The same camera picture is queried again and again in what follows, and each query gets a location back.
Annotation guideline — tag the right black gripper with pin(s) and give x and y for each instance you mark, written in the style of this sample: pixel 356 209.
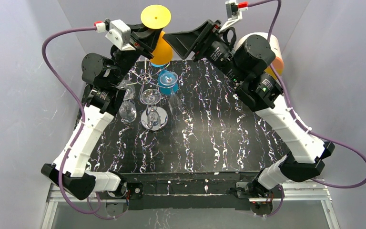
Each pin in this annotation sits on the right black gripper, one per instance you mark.
pixel 210 36

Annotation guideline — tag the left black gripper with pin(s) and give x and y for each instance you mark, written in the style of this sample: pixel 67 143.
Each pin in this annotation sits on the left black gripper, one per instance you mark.
pixel 135 38

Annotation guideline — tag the orange plastic goblet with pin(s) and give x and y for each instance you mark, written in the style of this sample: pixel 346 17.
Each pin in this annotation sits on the orange plastic goblet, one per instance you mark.
pixel 156 17

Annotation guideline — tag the blue plastic wine glass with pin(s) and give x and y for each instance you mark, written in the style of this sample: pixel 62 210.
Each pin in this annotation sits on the blue plastic wine glass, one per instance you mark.
pixel 167 80

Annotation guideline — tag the clear wine glass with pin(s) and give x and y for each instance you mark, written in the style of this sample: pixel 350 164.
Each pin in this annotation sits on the clear wine glass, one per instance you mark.
pixel 127 111
pixel 129 87
pixel 150 118

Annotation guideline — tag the clear wine glass front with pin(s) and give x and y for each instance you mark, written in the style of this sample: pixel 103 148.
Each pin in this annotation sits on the clear wine glass front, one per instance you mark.
pixel 150 118

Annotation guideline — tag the clear champagne flute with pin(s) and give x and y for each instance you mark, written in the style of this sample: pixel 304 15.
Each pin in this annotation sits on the clear champagne flute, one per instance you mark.
pixel 175 105

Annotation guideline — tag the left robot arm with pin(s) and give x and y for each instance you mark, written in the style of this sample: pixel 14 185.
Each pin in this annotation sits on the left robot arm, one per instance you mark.
pixel 104 76

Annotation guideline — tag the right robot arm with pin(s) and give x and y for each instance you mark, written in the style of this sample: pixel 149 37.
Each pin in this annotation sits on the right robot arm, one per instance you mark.
pixel 245 63

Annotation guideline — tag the chrome wine glass rack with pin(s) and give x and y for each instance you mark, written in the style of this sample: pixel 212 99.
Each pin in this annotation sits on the chrome wine glass rack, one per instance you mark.
pixel 149 81

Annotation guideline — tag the white orange cylindrical appliance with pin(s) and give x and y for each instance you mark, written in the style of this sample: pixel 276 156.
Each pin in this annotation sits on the white orange cylindrical appliance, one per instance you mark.
pixel 278 62

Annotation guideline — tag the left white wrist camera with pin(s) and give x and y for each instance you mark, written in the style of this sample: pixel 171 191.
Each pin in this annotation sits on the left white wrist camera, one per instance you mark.
pixel 118 33

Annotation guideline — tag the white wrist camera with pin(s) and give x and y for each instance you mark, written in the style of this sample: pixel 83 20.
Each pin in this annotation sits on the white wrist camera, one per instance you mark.
pixel 118 33
pixel 234 11

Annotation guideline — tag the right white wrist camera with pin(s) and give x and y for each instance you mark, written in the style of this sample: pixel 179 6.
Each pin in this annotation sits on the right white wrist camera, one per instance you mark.
pixel 234 11

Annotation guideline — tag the aluminium rail frame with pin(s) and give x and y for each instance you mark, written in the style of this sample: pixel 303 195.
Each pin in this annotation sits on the aluminium rail frame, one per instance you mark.
pixel 190 189

